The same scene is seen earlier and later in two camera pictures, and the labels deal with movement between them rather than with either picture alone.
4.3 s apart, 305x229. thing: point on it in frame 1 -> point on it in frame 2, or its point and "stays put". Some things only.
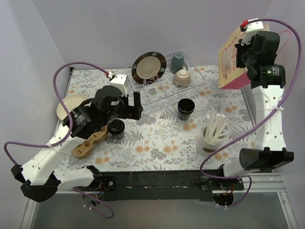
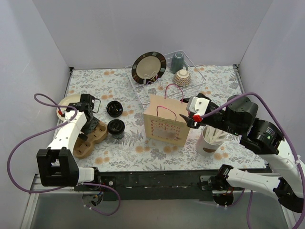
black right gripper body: x=241 y=56 -> x=193 y=122
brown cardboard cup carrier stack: x=83 y=150 stays put
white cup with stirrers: x=212 y=136 stays put
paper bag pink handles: x=230 y=76 -> x=162 y=120
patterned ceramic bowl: x=182 y=78 stays put
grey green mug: x=177 y=62 stays put
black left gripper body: x=131 y=109 -> x=93 y=124
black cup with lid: x=116 y=126 stays put
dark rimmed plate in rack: x=148 y=67 stays put
